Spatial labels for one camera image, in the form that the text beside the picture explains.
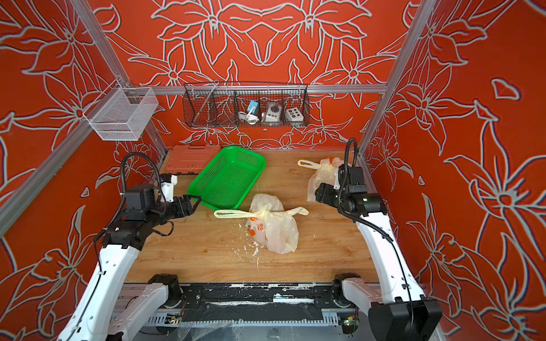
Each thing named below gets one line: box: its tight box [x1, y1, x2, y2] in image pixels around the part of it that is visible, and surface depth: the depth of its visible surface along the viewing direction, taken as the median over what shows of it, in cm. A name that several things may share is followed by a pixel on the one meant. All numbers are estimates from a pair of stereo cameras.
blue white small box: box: [247, 100, 259, 115], surface depth 85 cm
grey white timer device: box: [265, 102, 283, 123], surface depth 93 cm
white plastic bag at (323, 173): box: [297, 157, 345, 202], surface depth 95 cm
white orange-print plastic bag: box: [213, 193, 309, 255], surface depth 80 cm
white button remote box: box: [285, 107, 305, 122], surface depth 97 cm
